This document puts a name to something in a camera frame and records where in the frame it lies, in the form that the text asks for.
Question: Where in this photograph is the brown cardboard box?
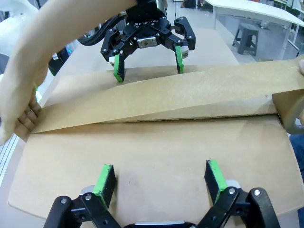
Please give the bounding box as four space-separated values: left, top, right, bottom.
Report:
7 65 304 220

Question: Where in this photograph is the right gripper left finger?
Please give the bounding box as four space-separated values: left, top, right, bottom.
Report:
44 163 122 228

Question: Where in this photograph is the white long table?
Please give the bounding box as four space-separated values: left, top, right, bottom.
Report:
204 0 304 60

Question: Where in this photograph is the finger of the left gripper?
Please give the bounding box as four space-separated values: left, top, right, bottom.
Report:
100 28 137 83
165 16 197 75

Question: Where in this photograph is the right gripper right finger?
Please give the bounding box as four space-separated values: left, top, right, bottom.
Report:
195 159 281 228

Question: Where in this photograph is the person's right forearm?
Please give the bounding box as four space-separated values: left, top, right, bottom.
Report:
0 0 138 146

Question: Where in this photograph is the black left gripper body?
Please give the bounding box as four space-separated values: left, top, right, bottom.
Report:
120 4 172 50

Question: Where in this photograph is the person's right hand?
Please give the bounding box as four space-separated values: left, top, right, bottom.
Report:
16 94 43 130

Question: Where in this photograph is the grey plastic stool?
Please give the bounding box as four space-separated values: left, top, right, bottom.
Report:
232 23 260 57

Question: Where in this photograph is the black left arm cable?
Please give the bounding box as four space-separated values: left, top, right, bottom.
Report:
78 11 129 47

